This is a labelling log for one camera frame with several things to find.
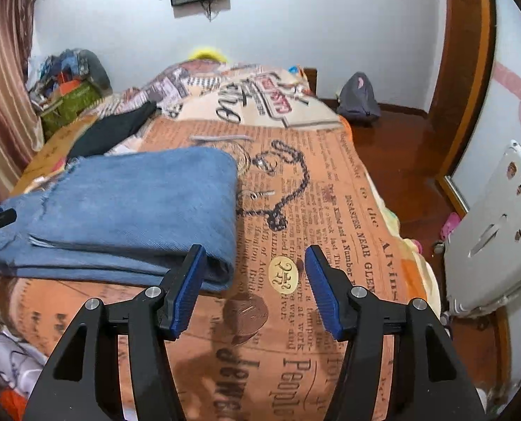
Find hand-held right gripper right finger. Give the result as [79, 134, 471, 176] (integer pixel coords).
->
[303, 244, 487, 421]

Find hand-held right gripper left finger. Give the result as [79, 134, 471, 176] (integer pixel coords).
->
[24, 243, 209, 421]

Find blue denim pants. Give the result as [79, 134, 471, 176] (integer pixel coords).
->
[0, 147, 239, 294]

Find wooden lap desk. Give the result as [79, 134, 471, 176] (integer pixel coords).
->
[24, 116, 97, 176]

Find newspaper print blanket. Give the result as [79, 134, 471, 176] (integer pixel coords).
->
[0, 59, 441, 421]

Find striped pink curtain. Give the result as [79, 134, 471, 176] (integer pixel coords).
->
[0, 0, 44, 202]

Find green storage box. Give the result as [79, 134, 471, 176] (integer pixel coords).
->
[39, 81, 102, 141]

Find black garment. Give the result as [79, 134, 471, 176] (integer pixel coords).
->
[65, 101, 158, 159]

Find white and pink clothes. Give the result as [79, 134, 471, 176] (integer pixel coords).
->
[0, 332, 47, 406]

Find pile of clothes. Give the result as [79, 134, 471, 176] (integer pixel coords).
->
[28, 48, 112, 97]

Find white plastic appliance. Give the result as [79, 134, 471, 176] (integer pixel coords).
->
[441, 140, 521, 319]

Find grey bag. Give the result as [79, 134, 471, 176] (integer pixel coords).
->
[336, 71, 381, 122]

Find yellow foam hoop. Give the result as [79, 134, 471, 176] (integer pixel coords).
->
[188, 46, 230, 64]

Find wooden door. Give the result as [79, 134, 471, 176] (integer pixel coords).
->
[427, 0, 497, 185]

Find wooden bed post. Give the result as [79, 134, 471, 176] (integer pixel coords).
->
[302, 68, 318, 98]

